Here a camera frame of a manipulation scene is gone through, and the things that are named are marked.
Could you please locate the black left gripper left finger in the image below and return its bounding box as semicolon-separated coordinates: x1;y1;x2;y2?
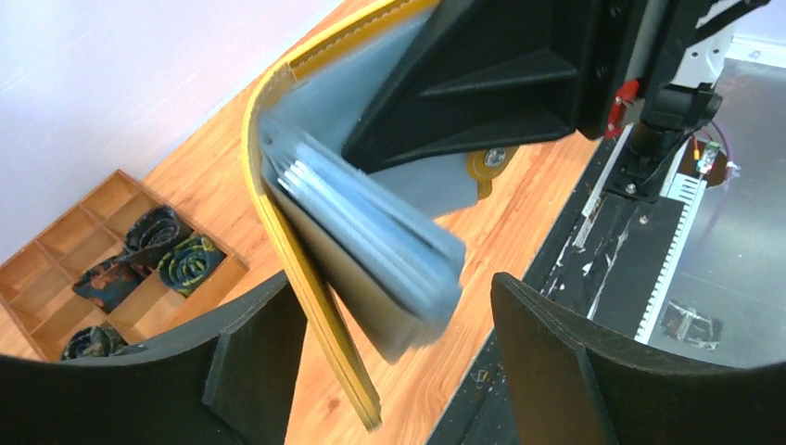
1;273;306;444

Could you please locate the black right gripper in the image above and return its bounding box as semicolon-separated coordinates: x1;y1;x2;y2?
342;1;737;172

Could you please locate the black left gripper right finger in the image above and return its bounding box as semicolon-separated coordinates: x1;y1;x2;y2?
490;273;785;444

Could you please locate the yellow leather card holder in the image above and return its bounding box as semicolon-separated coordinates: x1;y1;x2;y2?
240;0;520;432

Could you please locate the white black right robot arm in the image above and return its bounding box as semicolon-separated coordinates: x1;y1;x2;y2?
341;1;761;201

